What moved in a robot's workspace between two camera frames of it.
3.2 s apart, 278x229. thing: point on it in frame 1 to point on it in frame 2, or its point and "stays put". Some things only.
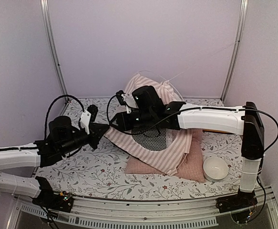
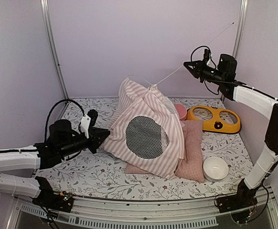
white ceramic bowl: (214, 168) stays put
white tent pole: (177, 74) to (213, 39)
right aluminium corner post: (243, 12) stays put
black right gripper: (122, 124) to (197, 71)
